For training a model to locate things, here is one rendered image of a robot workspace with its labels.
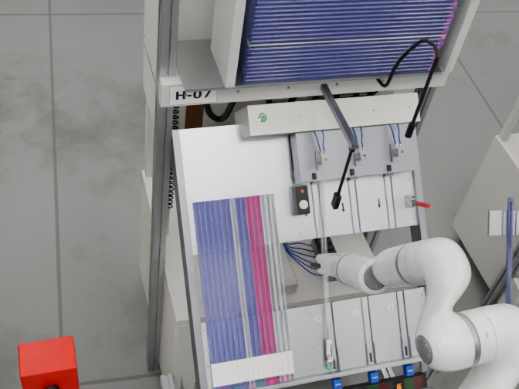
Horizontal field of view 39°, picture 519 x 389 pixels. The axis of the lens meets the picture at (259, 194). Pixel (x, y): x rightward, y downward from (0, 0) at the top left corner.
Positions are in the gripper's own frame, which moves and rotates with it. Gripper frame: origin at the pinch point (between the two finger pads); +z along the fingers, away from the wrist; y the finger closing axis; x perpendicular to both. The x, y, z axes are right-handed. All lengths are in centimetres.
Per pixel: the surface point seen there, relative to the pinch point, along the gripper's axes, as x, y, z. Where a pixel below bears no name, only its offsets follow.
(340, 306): 13.0, -4.7, 0.1
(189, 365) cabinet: 38, 29, 47
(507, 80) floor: -74, -198, 190
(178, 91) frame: -45, 41, -11
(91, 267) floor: 14, 54, 124
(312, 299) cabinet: 16.1, -7.0, 27.9
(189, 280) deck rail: 2.8, 37.6, 0.3
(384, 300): 12.3, -17.8, -0.2
